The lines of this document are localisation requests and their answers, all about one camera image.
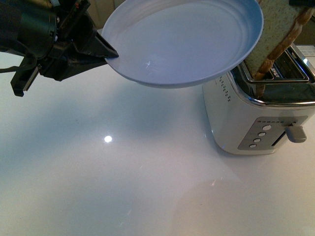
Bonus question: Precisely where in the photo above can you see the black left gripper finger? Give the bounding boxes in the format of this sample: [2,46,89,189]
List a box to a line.
[59,59,107,81]
[91,29,119,58]

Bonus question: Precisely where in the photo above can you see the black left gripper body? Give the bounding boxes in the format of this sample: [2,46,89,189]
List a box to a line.
[10,0,103,96]

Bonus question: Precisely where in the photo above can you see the white round plate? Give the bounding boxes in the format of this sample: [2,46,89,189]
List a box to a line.
[101,0,264,88]

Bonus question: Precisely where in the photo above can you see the slice of brown bread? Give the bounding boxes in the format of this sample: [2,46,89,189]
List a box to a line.
[243,0,315,96]

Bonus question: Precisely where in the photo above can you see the white chrome two-slot toaster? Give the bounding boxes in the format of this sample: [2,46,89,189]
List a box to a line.
[202,45,315,155]

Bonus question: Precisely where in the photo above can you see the black white info card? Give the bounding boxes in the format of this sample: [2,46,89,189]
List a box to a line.
[297,45,315,57]

